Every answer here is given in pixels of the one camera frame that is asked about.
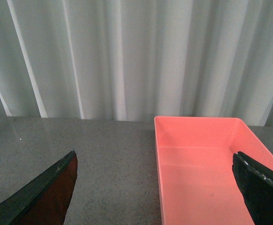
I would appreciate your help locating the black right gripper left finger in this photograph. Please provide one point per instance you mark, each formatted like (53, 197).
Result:
(46, 199)

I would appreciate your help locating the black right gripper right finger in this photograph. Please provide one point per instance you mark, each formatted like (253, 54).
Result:
(255, 182)

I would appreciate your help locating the pink plastic bin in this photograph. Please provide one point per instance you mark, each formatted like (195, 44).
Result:
(194, 161)

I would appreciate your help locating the white pleated curtain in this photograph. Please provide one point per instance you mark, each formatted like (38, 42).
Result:
(133, 60)

